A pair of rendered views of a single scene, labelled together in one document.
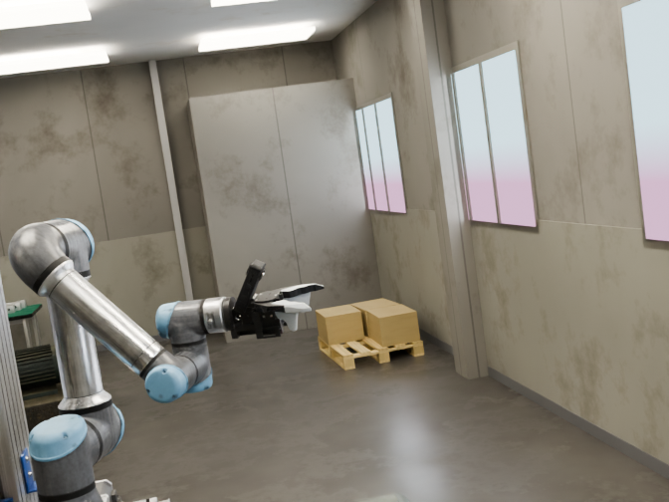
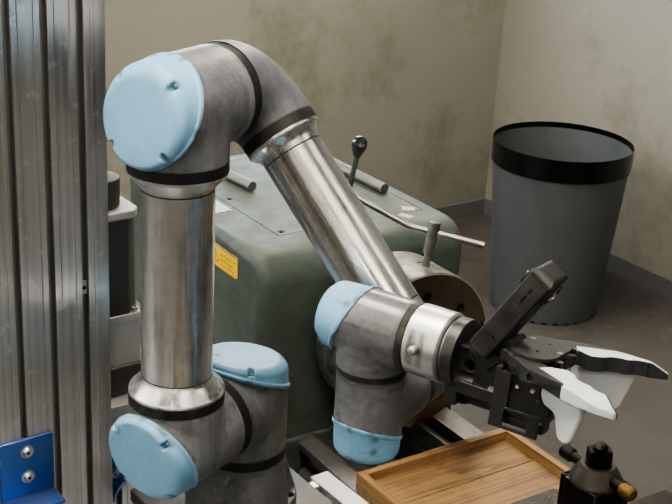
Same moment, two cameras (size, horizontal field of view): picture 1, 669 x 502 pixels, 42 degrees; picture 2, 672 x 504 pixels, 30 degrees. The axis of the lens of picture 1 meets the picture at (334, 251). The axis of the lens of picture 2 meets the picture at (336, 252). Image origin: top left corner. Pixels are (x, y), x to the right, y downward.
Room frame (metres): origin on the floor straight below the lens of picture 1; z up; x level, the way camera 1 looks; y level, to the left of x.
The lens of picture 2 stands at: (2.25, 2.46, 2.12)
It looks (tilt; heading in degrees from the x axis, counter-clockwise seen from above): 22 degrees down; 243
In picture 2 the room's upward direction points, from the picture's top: 3 degrees clockwise
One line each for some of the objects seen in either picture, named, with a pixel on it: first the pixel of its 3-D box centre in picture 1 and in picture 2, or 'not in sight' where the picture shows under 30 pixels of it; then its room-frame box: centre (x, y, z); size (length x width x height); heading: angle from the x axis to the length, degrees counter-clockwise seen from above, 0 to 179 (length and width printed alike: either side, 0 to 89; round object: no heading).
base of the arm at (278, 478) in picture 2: not in sight; (241, 472); (1.70, 1.11, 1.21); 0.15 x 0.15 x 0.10
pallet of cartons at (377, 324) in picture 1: (365, 331); not in sight; (8.36, -0.19, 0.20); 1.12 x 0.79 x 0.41; 10
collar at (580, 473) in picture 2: not in sight; (596, 471); (1.15, 1.18, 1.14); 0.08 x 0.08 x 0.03
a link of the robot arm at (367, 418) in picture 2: not in sight; (376, 402); (1.66, 1.40, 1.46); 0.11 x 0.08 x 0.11; 32
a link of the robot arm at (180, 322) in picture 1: (184, 320); not in sight; (1.87, 0.34, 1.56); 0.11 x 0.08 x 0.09; 79
